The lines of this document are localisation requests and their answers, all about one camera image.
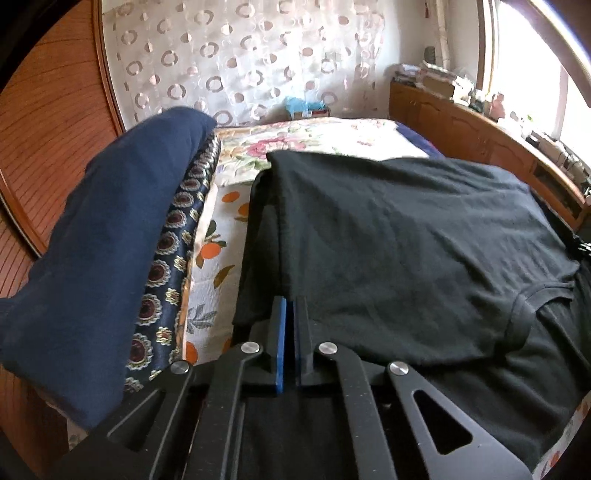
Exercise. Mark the sheer curtain with circles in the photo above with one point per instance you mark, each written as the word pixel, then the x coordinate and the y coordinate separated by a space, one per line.
pixel 240 61

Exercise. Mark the pile of papers and boxes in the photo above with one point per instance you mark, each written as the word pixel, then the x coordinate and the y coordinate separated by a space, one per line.
pixel 435 80

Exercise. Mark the window with wooden frame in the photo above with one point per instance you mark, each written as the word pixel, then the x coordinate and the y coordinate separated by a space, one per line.
pixel 541 64

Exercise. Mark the floral bedspread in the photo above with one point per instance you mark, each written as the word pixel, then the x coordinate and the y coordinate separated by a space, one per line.
pixel 244 150

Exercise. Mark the wooden slatted wardrobe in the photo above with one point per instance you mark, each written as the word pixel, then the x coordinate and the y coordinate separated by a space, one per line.
pixel 56 113

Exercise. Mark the blue tissue box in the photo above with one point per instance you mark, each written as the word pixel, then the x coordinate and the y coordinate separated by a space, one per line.
pixel 298 109

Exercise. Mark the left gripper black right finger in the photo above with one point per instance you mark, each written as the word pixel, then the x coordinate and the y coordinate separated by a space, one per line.
pixel 318 357

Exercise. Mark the folded patterned garment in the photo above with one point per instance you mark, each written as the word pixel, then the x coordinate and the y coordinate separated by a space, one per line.
pixel 156 341

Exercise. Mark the pink figurine on sideboard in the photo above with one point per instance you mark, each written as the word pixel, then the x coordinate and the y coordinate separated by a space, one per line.
pixel 497 110

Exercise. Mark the folded navy garment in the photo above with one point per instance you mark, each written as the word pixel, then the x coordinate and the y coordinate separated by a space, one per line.
pixel 69 330

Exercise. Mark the navy blue blanket on bed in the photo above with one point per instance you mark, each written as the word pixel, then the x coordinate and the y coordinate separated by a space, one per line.
pixel 419 141

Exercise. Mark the wooden sideboard cabinet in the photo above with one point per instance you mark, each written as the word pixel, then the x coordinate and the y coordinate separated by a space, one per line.
pixel 459 132

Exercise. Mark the orange fruit print sheet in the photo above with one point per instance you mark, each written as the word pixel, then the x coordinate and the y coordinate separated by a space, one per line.
pixel 215 273

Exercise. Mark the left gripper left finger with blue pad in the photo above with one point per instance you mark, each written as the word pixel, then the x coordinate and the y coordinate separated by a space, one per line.
pixel 262 347

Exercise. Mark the black Superman t-shirt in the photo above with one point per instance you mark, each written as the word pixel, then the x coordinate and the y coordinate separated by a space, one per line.
pixel 454 267

